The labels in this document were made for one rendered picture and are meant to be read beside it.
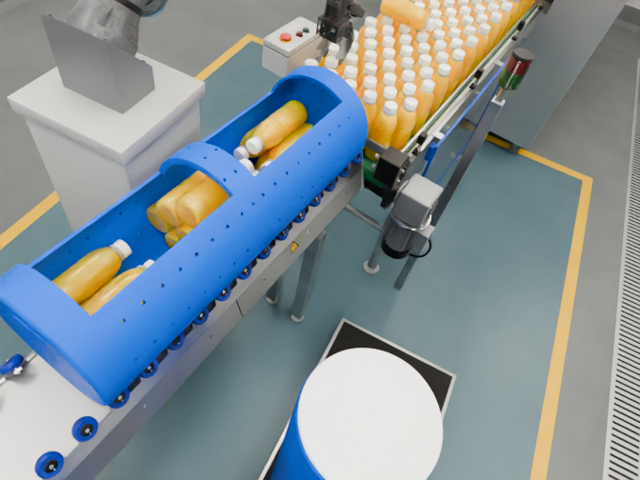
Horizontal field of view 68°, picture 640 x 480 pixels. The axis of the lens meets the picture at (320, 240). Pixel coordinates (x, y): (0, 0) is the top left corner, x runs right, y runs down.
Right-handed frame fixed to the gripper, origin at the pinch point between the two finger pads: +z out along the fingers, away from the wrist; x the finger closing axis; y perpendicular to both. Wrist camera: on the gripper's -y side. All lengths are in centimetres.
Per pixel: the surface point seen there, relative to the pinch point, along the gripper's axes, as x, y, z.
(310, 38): -11.5, -3.8, 0.8
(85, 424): 23, 115, 13
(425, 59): 21.2, -23.2, 1.0
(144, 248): 3, 82, 11
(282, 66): -13.4, 7.6, 6.5
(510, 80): 49, -17, -8
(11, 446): 14, 125, 18
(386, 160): 31.7, 17.1, 10.7
